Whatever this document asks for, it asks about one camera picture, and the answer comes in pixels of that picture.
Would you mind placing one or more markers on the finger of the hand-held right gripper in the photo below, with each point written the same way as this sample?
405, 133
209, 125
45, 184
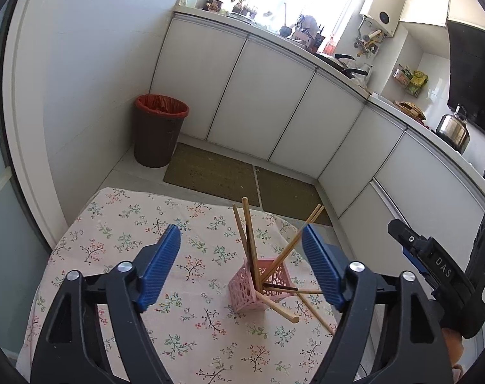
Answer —
406, 240

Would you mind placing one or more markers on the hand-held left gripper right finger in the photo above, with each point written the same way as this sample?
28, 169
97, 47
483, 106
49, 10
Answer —
320, 264

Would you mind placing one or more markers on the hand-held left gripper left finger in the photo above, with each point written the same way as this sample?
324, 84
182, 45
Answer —
160, 264

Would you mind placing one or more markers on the wooden chopstick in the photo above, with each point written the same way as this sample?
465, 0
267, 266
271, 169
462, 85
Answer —
310, 291
318, 316
306, 228
251, 240
294, 238
278, 307
241, 234

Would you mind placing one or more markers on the pink perforated utensil holder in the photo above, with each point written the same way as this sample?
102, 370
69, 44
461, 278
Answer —
246, 292

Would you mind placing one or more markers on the person's right hand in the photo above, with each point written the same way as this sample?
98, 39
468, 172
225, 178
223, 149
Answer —
453, 346

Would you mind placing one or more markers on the floral tablecloth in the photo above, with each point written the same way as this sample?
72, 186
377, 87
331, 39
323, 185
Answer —
118, 240

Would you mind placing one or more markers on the olive floor mat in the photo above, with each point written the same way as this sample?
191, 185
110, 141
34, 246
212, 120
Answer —
294, 196
212, 176

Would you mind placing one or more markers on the steel kettle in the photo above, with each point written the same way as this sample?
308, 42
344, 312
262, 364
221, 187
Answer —
453, 130

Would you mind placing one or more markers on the brown trash bin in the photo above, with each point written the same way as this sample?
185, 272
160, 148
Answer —
156, 136

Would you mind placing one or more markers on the woven basket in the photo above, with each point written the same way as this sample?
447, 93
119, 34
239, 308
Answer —
411, 110

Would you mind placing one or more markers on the glass sliding door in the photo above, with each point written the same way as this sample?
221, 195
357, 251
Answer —
10, 228

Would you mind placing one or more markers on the white plastic bag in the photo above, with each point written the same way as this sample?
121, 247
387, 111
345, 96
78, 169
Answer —
362, 78

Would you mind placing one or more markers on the white kitchen cabinet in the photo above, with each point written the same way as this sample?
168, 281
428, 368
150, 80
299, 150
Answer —
278, 96

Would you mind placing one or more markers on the black range hood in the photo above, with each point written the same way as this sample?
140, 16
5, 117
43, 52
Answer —
472, 76

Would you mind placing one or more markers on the black pan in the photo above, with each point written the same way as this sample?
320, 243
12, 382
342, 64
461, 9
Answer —
350, 66

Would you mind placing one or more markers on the red bottle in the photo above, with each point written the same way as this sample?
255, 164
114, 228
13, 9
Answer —
330, 46

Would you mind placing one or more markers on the knife block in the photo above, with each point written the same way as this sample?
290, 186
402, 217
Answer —
318, 43

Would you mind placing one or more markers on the white water heater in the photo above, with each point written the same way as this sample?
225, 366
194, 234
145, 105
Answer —
380, 6

